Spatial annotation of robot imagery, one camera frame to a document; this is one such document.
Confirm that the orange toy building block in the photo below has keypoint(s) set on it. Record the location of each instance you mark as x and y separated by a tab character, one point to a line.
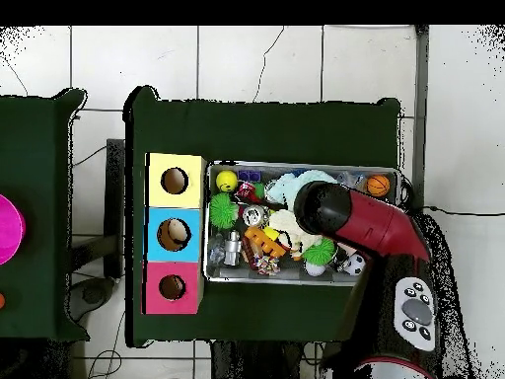
264	242

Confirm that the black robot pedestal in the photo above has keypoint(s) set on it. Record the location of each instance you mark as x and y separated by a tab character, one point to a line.
252	365

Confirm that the pink round disc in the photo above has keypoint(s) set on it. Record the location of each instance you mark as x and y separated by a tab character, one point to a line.
8	229

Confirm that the grey vertical pole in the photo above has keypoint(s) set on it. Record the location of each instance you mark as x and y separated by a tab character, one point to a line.
418	118

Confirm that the yellow smiley ball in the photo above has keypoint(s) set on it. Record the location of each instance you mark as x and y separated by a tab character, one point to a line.
226	181

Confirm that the small white baseball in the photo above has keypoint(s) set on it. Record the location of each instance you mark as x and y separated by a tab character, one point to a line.
315	269

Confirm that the green fuzzy toy with eyes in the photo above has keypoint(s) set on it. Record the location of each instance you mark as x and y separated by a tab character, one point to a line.
223	211

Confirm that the clear shallow mesh bin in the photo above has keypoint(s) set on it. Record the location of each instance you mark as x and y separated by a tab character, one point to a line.
217	272

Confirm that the small black white soccer ball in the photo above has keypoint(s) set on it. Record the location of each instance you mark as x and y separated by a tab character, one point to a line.
355	264

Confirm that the wooden box with three holes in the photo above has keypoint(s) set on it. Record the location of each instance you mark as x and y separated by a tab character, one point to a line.
173	229

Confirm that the small orange basketball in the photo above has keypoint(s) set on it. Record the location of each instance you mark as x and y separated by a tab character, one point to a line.
378	185

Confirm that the mint green waffle cloth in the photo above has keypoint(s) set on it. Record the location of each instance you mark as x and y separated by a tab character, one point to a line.
286	188

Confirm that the dark green side table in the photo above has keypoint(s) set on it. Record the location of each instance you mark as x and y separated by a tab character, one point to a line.
47	205

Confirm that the black stand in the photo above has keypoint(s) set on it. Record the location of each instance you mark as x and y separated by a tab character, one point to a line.
115	205

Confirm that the yellow toy block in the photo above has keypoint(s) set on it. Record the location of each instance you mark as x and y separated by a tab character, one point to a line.
271	233

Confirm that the green spiky ball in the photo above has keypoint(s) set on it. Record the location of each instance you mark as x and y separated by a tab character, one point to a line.
322	251

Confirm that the dark green table cloth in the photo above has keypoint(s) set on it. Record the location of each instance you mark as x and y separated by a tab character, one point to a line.
260	130

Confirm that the cream waffle cloth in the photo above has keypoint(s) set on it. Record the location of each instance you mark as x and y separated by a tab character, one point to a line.
296	230

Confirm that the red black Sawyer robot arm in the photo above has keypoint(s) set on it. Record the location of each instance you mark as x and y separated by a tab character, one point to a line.
379	225

